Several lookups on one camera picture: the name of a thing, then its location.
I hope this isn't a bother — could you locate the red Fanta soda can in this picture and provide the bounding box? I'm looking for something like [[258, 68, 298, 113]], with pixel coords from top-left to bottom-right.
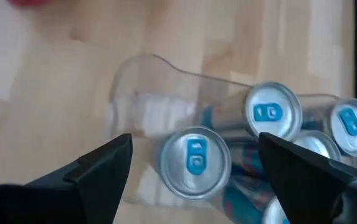
[[6, 0, 52, 7]]

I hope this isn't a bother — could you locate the clear plastic bin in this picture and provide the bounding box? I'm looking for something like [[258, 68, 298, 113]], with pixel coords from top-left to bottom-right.
[[107, 53, 357, 224]]

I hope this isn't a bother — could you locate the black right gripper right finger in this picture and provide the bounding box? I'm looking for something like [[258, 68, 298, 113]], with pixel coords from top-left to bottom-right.
[[258, 132, 357, 224]]

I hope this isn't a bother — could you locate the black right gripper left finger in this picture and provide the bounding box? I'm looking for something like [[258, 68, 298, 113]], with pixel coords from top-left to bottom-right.
[[0, 133, 134, 224]]

